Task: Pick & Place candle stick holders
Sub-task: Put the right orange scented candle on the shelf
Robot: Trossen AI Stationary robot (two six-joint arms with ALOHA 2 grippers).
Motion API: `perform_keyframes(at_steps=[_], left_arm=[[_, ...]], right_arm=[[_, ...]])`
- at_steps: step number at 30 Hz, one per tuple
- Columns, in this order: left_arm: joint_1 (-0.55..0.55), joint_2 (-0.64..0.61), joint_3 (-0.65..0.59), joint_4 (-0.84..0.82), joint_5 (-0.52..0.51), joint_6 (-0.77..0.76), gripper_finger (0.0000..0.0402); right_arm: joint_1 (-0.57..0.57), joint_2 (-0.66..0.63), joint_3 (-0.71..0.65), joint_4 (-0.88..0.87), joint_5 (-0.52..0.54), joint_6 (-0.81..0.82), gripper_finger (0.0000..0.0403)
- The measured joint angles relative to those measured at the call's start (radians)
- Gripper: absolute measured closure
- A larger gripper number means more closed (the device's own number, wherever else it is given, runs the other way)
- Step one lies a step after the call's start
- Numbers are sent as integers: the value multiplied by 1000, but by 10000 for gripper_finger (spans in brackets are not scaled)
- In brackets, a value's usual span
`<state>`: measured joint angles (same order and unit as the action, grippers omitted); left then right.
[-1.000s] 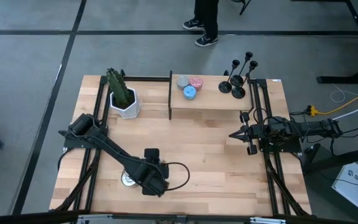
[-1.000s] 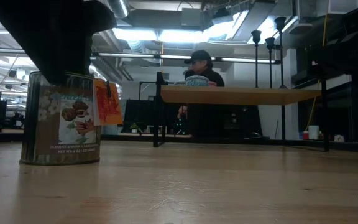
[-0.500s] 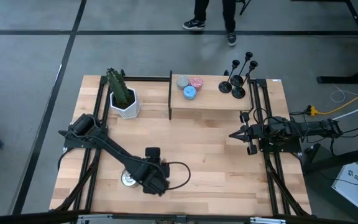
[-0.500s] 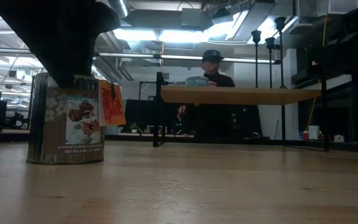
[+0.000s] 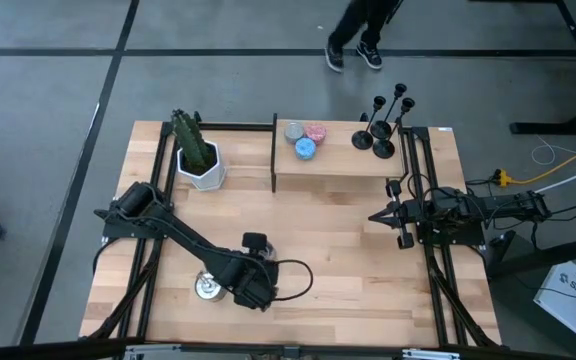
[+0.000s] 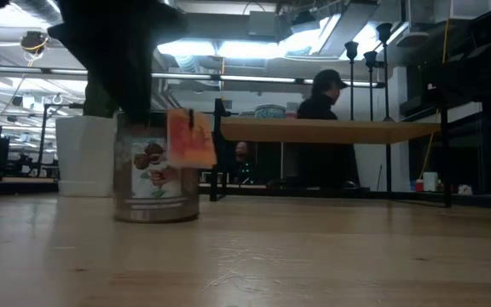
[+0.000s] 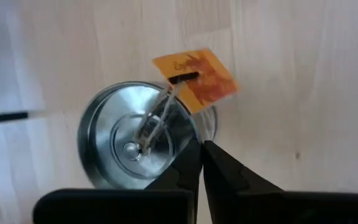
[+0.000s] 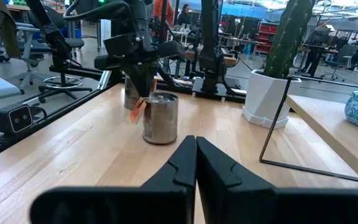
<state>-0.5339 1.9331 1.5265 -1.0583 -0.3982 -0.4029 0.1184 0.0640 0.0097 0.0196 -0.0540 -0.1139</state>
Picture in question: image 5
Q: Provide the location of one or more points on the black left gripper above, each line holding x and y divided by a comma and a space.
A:
255, 245

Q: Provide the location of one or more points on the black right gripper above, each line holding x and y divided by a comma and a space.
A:
404, 220

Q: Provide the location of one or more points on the black candlestick holder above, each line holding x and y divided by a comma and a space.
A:
384, 149
362, 141
381, 130

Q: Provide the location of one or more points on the teal patterned round candle tin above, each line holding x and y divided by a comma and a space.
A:
305, 149

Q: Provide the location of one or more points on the pink patterned round candle tin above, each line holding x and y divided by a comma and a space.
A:
316, 133

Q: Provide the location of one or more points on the grey patterned round candle tin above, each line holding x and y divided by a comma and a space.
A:
293, 133

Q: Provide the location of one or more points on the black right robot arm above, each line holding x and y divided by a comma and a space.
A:
508, 207

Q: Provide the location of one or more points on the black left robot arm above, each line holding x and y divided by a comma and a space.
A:
188, 240

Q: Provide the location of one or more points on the tall silver candle tin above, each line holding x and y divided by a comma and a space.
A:
207, 289

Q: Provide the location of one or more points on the white hexagonal planter pot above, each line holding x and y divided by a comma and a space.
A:
213, 177

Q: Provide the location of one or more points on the green cactus plant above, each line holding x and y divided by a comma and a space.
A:
190, 140

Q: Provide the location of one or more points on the black stand leg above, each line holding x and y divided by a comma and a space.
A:
543, 257

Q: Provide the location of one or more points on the person's shoe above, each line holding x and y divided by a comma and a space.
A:
334, 59
369, 55

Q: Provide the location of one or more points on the white printed cardboard box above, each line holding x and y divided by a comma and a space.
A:
565, 295

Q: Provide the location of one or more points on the person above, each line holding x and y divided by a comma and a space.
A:
363, 20

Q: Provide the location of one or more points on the wooden shelf with black frame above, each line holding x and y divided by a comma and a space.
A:
348, 162

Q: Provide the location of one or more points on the black aluminium rig frame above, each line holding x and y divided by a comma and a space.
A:
238, 127

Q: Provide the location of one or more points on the black desk frame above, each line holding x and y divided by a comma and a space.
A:
558, 128

